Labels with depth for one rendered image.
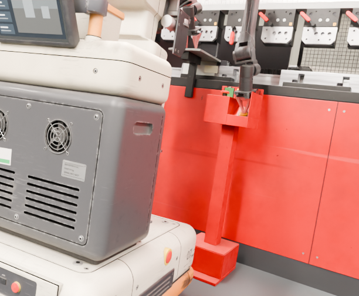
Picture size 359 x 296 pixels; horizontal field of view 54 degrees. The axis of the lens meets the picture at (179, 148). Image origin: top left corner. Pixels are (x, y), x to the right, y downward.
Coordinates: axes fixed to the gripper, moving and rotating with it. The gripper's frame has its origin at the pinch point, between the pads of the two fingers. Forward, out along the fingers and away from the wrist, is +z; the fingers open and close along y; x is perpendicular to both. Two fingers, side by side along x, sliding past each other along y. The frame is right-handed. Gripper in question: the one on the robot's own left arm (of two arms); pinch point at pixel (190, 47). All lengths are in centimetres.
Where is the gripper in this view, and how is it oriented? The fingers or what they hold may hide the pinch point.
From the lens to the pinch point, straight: 189.9
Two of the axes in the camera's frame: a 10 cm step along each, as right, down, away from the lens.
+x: -5.0, 4.8, -7.3
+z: 1.0, 8.6, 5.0
